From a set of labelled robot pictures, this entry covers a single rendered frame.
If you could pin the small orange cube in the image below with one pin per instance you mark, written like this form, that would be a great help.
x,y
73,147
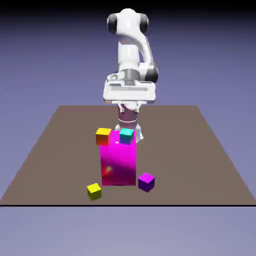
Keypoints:
x,y
103,137

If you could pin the small purple cube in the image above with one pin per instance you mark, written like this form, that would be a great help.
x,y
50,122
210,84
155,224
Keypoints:
x,y
146,182

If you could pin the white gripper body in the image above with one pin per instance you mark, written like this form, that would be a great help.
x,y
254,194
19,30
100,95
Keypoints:
x,y
129,95

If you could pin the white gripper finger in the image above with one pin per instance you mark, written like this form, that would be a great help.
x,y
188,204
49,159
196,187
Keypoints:
x,y
137,106
121,107

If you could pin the small yellow cube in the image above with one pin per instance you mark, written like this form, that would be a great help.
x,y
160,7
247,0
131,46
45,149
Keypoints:
x,y
94,191

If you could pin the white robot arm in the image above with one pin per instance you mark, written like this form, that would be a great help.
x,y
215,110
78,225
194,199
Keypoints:
x,y
128,30

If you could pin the small teal cube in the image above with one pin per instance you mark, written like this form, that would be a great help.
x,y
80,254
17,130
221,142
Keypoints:
x,y
126,136

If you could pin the large magenta box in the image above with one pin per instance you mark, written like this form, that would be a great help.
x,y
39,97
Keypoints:
x,y
118,162

